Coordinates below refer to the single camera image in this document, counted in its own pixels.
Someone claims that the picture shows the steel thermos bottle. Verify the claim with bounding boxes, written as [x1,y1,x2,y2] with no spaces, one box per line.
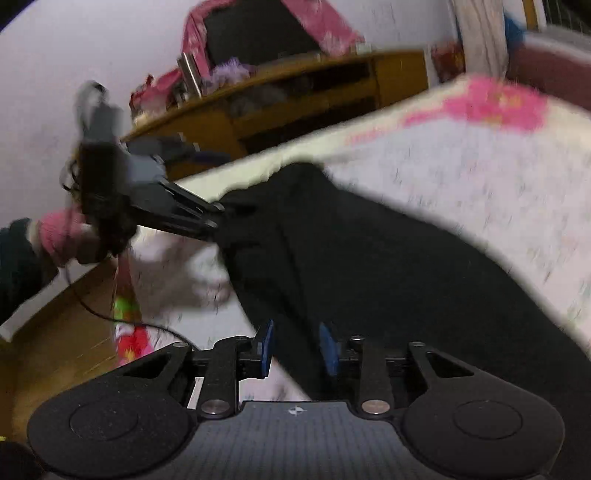
[177,52,202,98]

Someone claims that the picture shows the wooden tv cabinet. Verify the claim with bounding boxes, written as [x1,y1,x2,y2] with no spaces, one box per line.
[124,49,429,161]

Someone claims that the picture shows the purple cloth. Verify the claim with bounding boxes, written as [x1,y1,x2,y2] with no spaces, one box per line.
[204,57,256,94]

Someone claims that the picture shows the red bag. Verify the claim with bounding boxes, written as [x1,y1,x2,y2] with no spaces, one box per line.
[431,40,466,83]

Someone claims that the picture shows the left hand pink sleeve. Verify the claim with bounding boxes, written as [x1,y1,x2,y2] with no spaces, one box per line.
[37,207,107,268]

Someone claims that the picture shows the black pants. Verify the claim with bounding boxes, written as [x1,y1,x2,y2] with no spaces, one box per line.
[214,163,590,479]

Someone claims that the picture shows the pink floral cloth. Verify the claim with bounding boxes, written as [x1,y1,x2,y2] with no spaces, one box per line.
[129,0,365,114]

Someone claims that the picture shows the black television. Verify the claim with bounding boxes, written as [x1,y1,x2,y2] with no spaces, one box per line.
[204,0,321,67]

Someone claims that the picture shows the black cable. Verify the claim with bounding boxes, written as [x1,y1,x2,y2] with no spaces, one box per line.
[62,257,199,351]

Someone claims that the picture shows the floral bed sheet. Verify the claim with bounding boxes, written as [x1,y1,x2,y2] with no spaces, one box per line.
[131,77,590,400]

